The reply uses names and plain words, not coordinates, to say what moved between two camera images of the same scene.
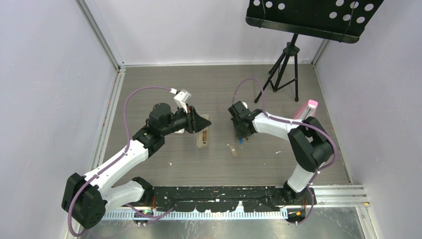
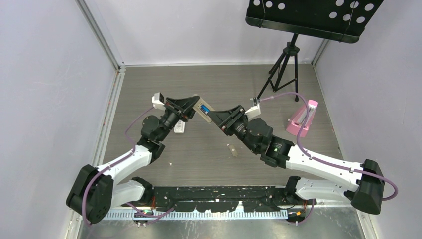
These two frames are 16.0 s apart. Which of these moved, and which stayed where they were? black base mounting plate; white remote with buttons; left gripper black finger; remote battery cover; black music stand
Moved: white remote with buttons; left gripper black finger
Stayed: black base mounting plate; remote battery cover; black music stand
